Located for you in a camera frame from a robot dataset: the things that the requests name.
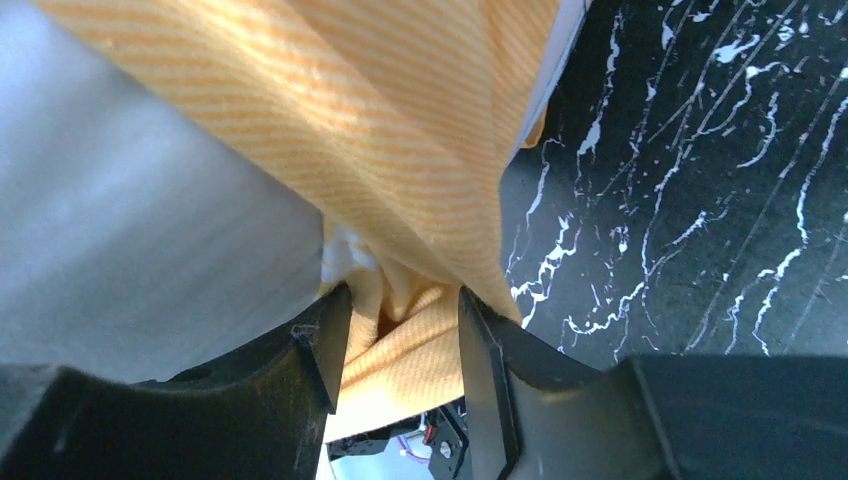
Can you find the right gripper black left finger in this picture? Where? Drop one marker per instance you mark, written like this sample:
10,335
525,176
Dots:
257,412

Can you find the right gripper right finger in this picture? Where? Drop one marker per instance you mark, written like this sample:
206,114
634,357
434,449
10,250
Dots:
535,413

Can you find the white pillow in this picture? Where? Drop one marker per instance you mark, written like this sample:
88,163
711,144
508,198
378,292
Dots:
134,242

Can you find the orange printed pillowcase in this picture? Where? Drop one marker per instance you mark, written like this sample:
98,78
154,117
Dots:
395,119

